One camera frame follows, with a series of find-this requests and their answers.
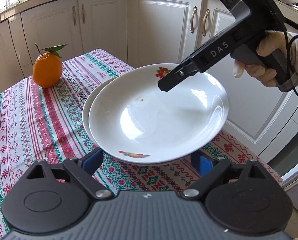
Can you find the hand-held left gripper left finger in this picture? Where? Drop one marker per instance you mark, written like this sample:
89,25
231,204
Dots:
92,160

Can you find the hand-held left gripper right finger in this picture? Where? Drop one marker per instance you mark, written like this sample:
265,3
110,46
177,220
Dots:
201,163

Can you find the person's right hand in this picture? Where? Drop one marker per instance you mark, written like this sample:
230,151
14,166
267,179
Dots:
271,42

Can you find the striped patterned tablecloth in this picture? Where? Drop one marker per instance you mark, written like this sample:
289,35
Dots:
39,120

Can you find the large white floral plate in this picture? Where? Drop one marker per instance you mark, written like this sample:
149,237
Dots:
85,115
151,125

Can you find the orange with leafy stem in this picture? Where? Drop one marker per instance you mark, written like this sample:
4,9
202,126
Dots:
47,70

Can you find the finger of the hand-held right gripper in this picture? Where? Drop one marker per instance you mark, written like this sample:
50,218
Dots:
174,77

